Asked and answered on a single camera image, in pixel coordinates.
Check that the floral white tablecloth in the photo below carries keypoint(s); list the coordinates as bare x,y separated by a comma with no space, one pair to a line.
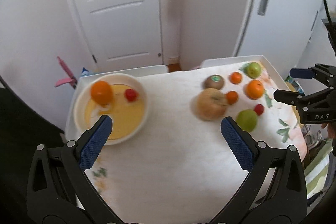
177,168

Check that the large orange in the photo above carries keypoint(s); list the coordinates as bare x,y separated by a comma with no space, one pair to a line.
101,93
254,89

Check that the white table tray right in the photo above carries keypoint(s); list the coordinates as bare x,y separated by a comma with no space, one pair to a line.
239,59

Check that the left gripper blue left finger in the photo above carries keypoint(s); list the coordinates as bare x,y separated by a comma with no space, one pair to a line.
92,141

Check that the green apple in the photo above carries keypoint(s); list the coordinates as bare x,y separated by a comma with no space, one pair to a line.
247,120
253,70

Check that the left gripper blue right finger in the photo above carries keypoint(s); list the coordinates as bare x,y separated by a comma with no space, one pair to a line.
240,143

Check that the red cherry tomato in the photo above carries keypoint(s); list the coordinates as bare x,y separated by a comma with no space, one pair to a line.
259,109
131,95

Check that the white wardrobe sliding door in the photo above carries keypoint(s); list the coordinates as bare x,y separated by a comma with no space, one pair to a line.
279,30

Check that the small tangerine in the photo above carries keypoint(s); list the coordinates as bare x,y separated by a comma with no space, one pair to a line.
232,97
236,78

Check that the person hand on right gripper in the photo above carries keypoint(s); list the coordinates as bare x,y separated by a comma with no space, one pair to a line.
331,130

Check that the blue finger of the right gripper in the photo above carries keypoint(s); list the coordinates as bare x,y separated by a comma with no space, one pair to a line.
301,73
289,98

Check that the brown kiwi with sticker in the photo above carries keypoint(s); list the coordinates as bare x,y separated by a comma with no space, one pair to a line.
214,81

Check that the cream plate with duck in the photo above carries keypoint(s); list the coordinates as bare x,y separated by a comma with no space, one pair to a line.
128,117

